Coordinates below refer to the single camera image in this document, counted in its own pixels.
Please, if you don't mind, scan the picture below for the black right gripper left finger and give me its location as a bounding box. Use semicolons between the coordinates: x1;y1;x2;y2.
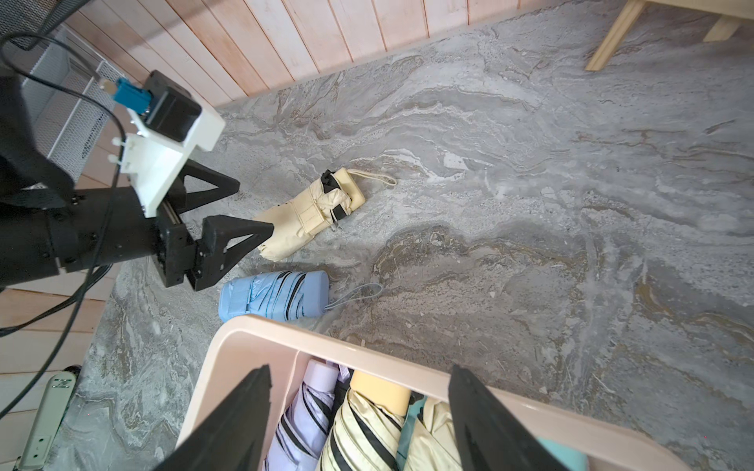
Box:
156;365;272;471

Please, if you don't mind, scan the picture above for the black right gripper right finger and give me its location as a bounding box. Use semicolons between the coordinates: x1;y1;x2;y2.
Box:
449;365;567;471

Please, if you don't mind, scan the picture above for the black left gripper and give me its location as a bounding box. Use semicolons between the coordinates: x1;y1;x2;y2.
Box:
1;159;274;292

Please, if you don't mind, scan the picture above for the cream umbrella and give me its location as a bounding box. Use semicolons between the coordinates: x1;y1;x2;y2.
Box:
404;398;463;471
255;168;398;262

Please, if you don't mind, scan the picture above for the lilac umbrella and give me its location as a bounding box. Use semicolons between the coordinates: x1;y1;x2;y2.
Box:
262;359;351;470

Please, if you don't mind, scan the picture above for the mint green umbrella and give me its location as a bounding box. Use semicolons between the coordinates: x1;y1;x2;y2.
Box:
538;438;589;471

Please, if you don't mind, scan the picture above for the teal green umbrella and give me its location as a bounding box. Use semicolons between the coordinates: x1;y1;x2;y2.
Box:
396;392;427;470

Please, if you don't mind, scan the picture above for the light blue umbrella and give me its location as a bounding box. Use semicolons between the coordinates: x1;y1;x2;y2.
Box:
218;271;384;322

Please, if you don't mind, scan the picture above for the pink plastic storage box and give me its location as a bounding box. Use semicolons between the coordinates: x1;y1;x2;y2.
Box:
178;316;687;470

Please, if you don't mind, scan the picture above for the beige striped umbrella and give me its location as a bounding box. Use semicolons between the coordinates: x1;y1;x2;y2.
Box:
316;371;412;471

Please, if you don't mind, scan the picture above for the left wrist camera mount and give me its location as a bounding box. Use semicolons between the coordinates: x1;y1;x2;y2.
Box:
99;71;225;218

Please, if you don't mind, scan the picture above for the white wire shelf rack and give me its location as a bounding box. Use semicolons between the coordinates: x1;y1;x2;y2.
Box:
14;27;124;188

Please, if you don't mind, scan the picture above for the black wire mesh basket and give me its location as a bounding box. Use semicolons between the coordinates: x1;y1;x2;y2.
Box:
0;0;90;37

